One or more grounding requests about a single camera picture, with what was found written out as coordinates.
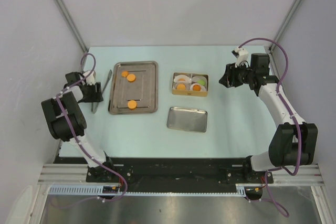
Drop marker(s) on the steel tin lid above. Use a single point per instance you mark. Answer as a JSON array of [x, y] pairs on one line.
[[189, 120]]

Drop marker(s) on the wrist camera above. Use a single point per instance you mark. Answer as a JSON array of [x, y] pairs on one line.
[[241, 55], [90, 77]]

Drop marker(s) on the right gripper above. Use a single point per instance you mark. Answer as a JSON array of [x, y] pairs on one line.
[[229, 76]]

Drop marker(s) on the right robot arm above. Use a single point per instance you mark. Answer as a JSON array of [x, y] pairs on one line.
[[294, 141]]

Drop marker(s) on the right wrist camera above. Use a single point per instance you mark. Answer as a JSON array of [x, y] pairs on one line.
[[241, 55]]

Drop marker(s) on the white paper cup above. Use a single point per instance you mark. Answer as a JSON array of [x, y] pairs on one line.
[[203, 89], [196, 78], [187, 86], [188, 79]]

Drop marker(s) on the white cable duct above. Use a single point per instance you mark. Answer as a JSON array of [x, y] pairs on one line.
[[109, 190]]

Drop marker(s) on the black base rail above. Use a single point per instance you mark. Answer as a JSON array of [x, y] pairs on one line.
[[191, 174]]

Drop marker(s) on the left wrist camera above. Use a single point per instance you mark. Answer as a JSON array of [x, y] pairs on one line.
[[90, 77]]

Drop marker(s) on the steel baking tray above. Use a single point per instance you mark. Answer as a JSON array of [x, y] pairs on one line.
[[144, 90]]

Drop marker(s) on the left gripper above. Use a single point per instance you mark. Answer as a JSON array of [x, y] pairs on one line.
[[96, 96]]

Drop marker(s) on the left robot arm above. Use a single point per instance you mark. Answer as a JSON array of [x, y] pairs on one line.
[[66, 122]]

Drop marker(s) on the steel tongs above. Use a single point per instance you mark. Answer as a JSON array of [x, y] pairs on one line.
[[94, 106]]

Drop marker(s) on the green cookie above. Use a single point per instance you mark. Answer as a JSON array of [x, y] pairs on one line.
[[201, 82]]

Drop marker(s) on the gold cookie tin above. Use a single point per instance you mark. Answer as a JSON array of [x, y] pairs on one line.
[[188, 92]]

